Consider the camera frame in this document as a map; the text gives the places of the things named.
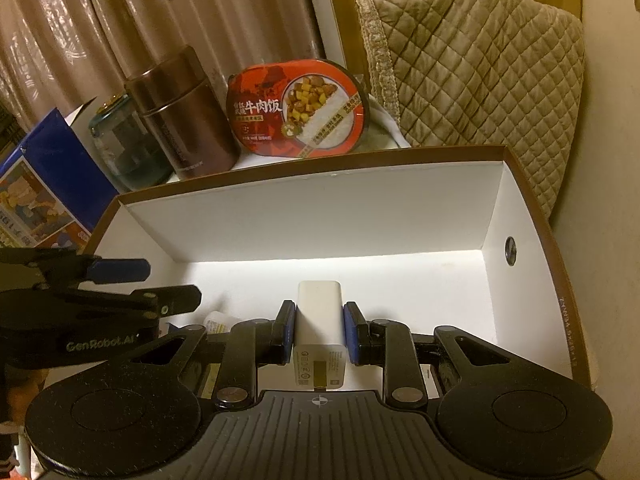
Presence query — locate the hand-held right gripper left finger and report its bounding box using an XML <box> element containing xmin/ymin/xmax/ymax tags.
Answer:
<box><xmin>117</xmin><ymin>300</ymin><xmax>299</xmax><ymax>408</ymax></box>

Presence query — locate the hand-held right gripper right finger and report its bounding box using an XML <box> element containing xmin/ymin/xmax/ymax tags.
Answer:
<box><xmin>342</xmin><ymin>301</ymin><xmax>508</xmax><ymax>408</ymax></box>

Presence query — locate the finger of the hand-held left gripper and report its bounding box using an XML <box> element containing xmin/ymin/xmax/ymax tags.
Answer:
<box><xmin>0</xmin><ymin>249</ymin><xmax>151</xmax><ymax>286</ymax></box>
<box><xmin>0</xmin><ymin>284</ymin><xmax>202</xmax><ymax>331</ymax></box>

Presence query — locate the large white charger plug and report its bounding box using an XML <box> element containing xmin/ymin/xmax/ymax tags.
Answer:
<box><xmin>294</xmin><ymin>280</ymin><xmax>348</xmax><ymax>391</ymax></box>

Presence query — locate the brown cardboard storage box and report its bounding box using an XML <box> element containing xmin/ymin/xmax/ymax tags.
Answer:
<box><xmin>82</xmin><ymin>145</ymin><xmax>596</xmax><ymax>393</ymax></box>

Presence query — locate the blue milk carton box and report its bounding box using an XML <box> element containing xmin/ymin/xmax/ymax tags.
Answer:
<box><xmin>0</xmin><ymin>109</ymin><xmax>121</xmax><ymax>251</ymax></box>

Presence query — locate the dark glass jar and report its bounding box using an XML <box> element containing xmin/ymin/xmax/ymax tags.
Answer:
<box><xmin>89</xmin><ymin>95</ymin><xmax>173</xmax><ymax>192</ymax></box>

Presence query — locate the brown metal thermos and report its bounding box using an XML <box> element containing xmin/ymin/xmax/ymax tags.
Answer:
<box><xmin>124</xmin><ymin>45</ymin><xmax>240</xmax><ymax>179</ymax></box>

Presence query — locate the white curved plastic object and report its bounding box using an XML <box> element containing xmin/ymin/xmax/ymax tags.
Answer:
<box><xmin>367</xmin><ymin>105</ymin><xmax>413</xmax><ymax>150</ymax></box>

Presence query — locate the red instant rice bowl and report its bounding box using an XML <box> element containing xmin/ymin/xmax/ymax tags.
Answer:
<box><xmin>226</xmin><ymin>58</ymin><xmax>370</xmax><ymax>159</ymax></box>

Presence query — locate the beige curtain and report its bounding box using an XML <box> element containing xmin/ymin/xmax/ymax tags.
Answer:
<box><xmin>0</xmin><ymin>0</ymin><xmax>326</xmax><ymax>126</ymax></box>

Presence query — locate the beige quilted cover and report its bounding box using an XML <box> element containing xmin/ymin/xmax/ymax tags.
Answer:
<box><xmin>355</xmin><ymin>0</ymin><xmax>586</xmax><ymax>221</ymax></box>

